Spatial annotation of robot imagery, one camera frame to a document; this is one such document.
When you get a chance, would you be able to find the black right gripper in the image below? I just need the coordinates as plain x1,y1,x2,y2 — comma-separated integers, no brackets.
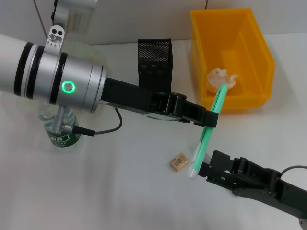
201,150,307,217

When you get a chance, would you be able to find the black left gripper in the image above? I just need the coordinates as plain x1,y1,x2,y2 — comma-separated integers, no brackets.
99,78,219,128

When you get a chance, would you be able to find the green utility knife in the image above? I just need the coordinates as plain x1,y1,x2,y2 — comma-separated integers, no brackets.
186,83,228,180

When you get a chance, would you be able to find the white paper ball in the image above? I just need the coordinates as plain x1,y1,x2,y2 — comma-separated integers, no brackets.
206,68,238,93

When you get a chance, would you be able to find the clear bottle with green label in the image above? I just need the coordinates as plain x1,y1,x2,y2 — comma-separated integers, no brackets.
38,103,80,148

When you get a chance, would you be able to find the beige eraser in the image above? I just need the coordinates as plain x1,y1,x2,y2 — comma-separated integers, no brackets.
169,153,190,173

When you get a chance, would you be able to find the black mesh pen holder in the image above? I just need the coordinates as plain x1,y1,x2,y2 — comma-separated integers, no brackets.
137,38,173,93

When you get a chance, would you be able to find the pale green glass fruit plate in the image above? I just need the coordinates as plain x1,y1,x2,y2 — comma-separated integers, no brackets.
15,40,110,118

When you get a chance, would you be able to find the yellow plastic bin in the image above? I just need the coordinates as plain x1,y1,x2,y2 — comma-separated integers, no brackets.
190,7,276,113

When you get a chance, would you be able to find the right gripper cable with plug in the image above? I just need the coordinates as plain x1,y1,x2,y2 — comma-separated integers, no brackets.
279,165,307,179

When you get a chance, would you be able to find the gripper cable with plug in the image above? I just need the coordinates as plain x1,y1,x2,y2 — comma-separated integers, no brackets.
52,106,123,137
279,165,307,179

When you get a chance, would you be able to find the left gripper cable with plug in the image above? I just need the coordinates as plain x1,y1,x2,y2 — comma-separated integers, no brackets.
52,106,123,137

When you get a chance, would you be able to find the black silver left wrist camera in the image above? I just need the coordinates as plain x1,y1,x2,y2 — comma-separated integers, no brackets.
45,0,99,55

